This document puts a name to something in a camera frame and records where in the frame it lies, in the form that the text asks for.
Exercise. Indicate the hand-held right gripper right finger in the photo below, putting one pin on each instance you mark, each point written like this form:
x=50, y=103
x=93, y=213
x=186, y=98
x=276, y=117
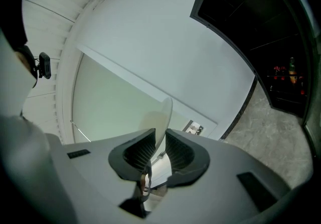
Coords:
x=188, y=162

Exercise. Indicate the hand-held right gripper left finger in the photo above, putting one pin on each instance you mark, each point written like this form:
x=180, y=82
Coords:
x=130, y=157

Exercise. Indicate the white round plate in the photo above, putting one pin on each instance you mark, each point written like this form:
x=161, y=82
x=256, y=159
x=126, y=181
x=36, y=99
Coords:
x=167, y=115

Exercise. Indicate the black microwave oven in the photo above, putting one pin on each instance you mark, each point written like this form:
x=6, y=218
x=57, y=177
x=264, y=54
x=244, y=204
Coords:
x=250, y=4

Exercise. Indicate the wide white roller blind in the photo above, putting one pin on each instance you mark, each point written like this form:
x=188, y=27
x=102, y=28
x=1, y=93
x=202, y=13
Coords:
x=107, y=97

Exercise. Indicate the red drink bottle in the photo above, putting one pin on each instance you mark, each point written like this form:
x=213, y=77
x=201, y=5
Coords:
x=283, y=69
x=276, y=69

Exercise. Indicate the orange green-capped bottle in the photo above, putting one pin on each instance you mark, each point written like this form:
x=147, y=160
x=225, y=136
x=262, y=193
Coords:
x=292, y=72

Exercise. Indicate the person's head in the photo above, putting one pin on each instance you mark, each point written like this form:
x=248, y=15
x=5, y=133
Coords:
x=22, y=62

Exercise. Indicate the black wall socket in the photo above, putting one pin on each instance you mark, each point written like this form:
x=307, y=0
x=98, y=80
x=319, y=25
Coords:
x=200, y=130

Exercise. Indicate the black head camera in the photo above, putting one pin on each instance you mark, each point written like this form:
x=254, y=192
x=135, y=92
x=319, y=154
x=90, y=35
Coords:
x=45, y=66

